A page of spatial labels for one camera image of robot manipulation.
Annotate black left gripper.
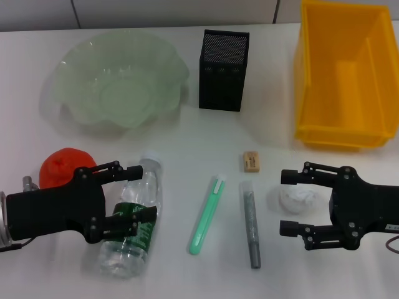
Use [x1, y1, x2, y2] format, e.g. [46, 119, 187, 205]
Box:
[6, 160, 158, 244]

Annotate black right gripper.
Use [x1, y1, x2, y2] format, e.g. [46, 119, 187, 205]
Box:
[279, 161, 399, 250]

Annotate white paper ball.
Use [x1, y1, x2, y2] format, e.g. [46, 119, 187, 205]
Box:
[267, 183, 324, 215]

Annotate clear water bottle green label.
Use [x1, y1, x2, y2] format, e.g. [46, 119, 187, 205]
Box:
[99, 149, 165, 280]

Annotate grey glitter pen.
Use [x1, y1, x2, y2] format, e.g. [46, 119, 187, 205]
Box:
[238, 181, 262, 269]

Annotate beige eraser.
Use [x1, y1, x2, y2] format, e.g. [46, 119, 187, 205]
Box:
[242, 151, 261, 173]

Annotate green pen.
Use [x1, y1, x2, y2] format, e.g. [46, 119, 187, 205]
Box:
[188, 174, 227, 255]

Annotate orange fruit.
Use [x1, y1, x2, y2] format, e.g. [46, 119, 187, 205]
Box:
[39, 146, 97, 191]

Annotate green glass fruit plate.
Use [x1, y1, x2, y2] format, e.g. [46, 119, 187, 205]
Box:
[40, 29, 191, 138]

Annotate black mesh pen holder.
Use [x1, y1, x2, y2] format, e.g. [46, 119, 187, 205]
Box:
[198, 29, 251, 112]

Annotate yellow plastic bin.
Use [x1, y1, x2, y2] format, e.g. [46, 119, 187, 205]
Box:
[294, 0, 399, 153]

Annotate right arm cable with plug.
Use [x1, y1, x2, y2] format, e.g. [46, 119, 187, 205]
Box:
[385, 235, 399, 255]

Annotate arm cable with plug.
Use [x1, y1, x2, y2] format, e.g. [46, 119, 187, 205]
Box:
[385, 235, 399, 255]
[0, 176, 38, 252]

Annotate left arm cable with plug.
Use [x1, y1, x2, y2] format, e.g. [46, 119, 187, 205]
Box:
[0, 176, 38, 252]

